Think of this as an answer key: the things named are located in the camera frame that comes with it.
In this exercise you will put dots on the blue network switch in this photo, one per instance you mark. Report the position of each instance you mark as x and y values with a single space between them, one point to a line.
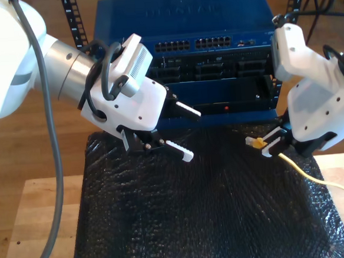
182 19

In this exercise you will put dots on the black rack server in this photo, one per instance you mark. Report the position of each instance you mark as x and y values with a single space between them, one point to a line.
209 70

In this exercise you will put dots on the black woven mat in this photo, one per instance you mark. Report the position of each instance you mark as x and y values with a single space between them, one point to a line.
195 207

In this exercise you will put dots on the blue metal chair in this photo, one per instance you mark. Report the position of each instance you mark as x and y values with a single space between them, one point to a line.
329 12

